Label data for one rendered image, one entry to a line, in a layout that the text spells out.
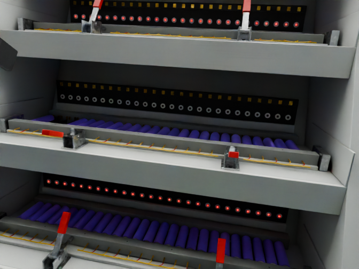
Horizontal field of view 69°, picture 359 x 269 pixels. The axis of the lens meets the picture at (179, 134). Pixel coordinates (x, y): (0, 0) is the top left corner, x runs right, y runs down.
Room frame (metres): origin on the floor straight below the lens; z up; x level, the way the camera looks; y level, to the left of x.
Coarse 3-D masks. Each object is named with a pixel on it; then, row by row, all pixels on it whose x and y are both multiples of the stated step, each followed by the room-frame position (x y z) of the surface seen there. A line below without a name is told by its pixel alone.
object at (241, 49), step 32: (96, 0) 0.45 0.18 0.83; (0, 32) 0.46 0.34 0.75; (32, 32) 0.44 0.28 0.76; (64, 32) 0.48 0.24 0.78; (96, 32) 0.45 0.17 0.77; (128, 32) 0.48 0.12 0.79; (160, 32) 0.47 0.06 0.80; (192, 32) 0.46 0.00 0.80; (224, 32) 0.45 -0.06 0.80; (256, 32) 0.44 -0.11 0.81; (288, 32) 0.53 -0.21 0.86; (320, 32) 0.51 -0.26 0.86; (352, 32) 0.37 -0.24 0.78; (160, 64) 0.42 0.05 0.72; (192, 64) 0.41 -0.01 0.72; (224, 64) 0.40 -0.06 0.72; (256, 64) 0.39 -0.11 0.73; (288, 64) 0.38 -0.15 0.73; (320, 64) 0.38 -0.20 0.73; (352, 64) 0.37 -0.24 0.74
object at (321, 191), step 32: (0, 128) 0.50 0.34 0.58; (256, 128) 0.54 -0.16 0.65; (288, 128) 0.53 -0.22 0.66; (320, 128) 0.47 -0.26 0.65; (0, 160) 0.46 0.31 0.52; (32, 160) 0.45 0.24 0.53; (64, 160) 0.43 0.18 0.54; (96, 160) 0.42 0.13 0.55; (128, 160) 0.41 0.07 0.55; (160, 160) 0.41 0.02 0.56; (192, 160) 0.42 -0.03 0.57; (320, 160) 0.41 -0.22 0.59; (352, 160) 0.35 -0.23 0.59; (192, 192) 0.41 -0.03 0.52; (224, 192) 0.40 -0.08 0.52; (256, 192) 0.39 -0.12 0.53; (288, 192) 0.38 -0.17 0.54; (320, 192) 0.37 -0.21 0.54
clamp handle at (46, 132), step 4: (44, 132) 0.37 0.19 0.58; (48, 132) 0.37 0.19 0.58; (52, 132) 0.38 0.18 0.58; (56, 132) 0.39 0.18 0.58; (60, 132) 0.40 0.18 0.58; (72, 132) 0.44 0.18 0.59; (56, 136) 0.39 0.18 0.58; (60, 136) 0.40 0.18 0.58; (64, 136) 0.41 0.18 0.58; (68, 136) 0.42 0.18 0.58; (72, 136) 0.43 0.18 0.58
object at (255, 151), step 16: (16, 128) 0.49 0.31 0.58; (32, 128) 0.49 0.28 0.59; (48, 128) 0.49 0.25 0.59; (64, 128) 0.48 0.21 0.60; (80, 128) 0.47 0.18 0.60; (96, 128) 0.48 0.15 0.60; (112, 144) 0.45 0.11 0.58; (144, 144) 0.46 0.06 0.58; (160, 144) 0.45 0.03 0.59; (176, 144) 0.45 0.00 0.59; (192, 144) 0.44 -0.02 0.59; (208, 144) 0.44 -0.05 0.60; (224, 144) 0.43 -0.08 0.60; (240, 144) 0.44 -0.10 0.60; (272, 160) 0.42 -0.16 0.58; (288, 160) 0.41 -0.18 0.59; (304, 160) 0.41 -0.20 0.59
